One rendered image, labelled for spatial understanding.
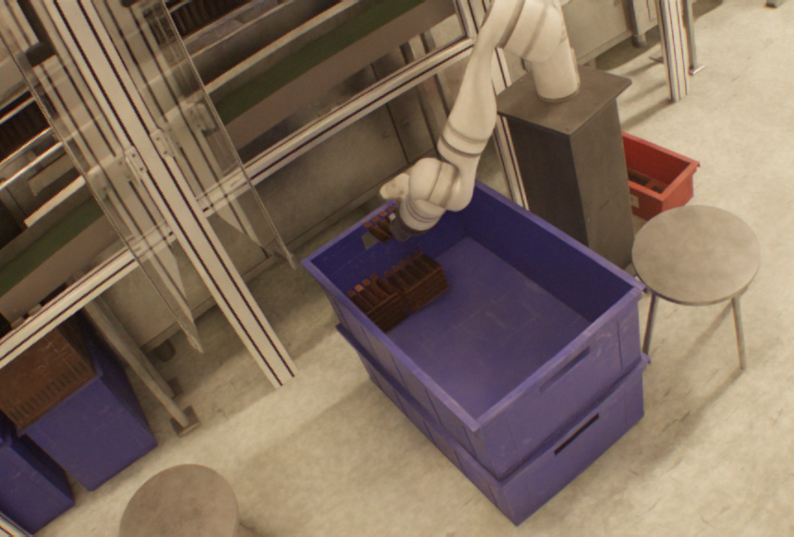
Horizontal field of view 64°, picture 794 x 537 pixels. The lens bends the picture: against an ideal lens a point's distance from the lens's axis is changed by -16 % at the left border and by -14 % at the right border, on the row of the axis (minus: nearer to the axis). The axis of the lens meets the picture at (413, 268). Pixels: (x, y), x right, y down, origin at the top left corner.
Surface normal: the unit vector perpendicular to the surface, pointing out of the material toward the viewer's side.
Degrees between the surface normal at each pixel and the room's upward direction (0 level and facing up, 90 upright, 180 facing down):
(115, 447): 90
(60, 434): 90
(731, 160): 0
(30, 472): 90
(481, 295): 0
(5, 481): 90
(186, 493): 0
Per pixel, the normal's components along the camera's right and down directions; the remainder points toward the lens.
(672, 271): -0.28, -0.69
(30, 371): 0.55, 0.45
